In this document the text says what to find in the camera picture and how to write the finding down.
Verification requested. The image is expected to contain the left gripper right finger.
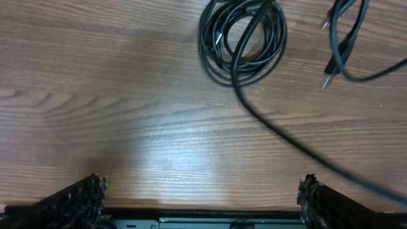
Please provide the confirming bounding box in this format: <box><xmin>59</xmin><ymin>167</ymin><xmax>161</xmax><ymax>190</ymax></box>
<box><xmin>297</xmin><ymin>174</ymin><xmax>406</xmax><ymax>229</ymax></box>

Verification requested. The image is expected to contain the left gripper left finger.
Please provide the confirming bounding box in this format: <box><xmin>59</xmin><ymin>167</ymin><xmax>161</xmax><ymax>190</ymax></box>
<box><xmin>1</xmin><ymin>174</ymin><xmax>107</xmax><ymax>229</ymax></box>

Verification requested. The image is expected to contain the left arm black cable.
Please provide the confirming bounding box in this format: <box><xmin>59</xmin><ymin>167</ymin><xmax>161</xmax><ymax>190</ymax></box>
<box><xmin>230</xmin><ymin>0</ymin><xmax>407</xmax><ymax>206</ymax></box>

